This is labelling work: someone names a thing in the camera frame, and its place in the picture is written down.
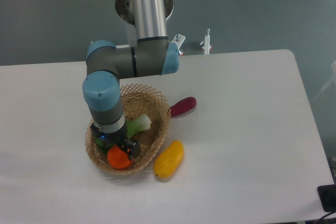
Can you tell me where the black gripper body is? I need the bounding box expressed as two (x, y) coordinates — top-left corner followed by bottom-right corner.
(99, 129), (127, 148)

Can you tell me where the orange fruit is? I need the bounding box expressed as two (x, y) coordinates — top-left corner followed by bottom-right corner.
(107, 145), (133, 170)

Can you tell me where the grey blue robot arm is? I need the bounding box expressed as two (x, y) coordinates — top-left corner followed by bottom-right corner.
(82, 0), (179, 159)

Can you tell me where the woven wicker basket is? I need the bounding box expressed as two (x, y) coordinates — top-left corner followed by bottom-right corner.
(85, 84), (171, 175)

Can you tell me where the green bok choy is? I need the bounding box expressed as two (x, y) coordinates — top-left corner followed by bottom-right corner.
(93, 114), (152, 153)

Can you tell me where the yellow mango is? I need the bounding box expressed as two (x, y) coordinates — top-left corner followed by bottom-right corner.
(153, 140), (184, 179)

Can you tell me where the purple sweet potato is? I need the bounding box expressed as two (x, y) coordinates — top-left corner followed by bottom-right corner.
(170, 97), (197, 117)

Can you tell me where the black device at edge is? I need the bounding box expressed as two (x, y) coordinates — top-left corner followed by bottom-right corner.
(317, 184), (335, 212)

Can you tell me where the white object right edge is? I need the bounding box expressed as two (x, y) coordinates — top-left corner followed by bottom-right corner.
(312, 61), (336, 102)

